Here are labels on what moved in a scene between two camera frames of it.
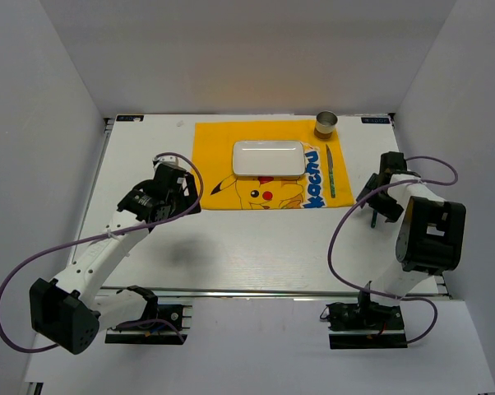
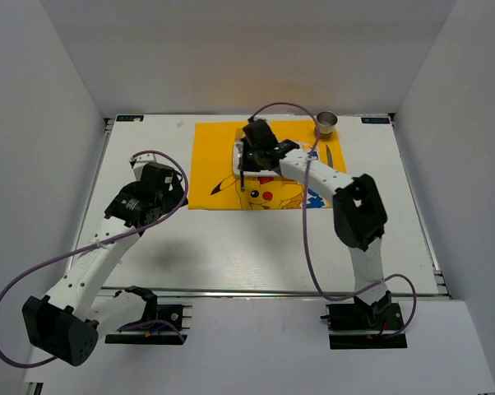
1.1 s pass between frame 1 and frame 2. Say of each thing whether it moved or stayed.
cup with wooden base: stayed
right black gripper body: moved
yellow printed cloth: stayed
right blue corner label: stayed
